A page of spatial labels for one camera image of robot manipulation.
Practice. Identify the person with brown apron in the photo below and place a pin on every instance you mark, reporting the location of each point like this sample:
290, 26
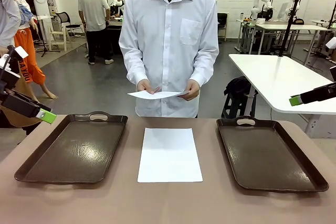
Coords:
9, 11

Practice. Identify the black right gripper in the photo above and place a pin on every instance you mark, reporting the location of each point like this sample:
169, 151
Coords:
323, 95

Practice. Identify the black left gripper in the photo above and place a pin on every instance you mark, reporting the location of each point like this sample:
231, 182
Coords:
18, 100

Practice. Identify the black backpack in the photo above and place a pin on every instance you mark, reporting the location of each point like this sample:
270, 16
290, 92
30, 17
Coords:
237, 87

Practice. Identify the person's right hand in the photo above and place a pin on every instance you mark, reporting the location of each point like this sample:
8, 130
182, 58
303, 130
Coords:
145, 85

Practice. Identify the person in white dress shirt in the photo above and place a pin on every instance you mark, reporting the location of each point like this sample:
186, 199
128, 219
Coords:
168, 37

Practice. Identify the white background work table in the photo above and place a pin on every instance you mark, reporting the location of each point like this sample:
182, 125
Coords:
288, 26

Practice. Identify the black mesh office chair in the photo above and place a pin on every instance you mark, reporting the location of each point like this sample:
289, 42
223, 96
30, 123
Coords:
63, 18

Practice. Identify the person's right forearm white sleeve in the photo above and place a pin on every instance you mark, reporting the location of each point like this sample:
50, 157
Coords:
134, 66

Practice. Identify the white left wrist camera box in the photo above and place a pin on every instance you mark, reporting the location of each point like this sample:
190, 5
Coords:
21, 52

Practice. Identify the large white table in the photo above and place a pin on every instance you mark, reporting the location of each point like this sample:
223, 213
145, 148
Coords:
275, 77

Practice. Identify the black background chair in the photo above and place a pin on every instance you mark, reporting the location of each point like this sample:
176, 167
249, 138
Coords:
222, 20

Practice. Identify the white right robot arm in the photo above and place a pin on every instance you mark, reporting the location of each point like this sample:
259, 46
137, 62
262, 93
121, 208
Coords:
332, 43

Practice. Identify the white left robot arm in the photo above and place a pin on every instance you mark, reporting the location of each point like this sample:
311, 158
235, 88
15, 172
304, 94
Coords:
4, 60

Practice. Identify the black tripod pole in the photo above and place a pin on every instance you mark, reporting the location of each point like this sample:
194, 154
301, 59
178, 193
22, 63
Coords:
287, 31

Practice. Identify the white wooden folding chair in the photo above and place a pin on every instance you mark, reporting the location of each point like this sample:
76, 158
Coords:
59, 35

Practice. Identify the black background desk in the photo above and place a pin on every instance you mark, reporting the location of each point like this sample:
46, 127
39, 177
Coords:
115, 24

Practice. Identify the black step stool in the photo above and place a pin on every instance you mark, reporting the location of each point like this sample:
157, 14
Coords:
233, 107

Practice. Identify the person's left forearm white sleeve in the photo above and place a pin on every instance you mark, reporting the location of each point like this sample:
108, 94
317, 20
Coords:
204, 66

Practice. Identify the person's left hand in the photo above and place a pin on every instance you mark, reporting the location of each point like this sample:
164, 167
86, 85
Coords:
193, 90

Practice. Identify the brown plastic serving tray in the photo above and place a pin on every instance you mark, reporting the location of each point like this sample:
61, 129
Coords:
73, 150
267, 158

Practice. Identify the white A4 paper sheet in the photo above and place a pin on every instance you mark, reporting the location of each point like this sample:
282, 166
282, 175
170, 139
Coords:
170, 155
162, 95

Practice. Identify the person in grey t-shirt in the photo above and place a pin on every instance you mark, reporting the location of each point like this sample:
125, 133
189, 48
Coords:
93, 11

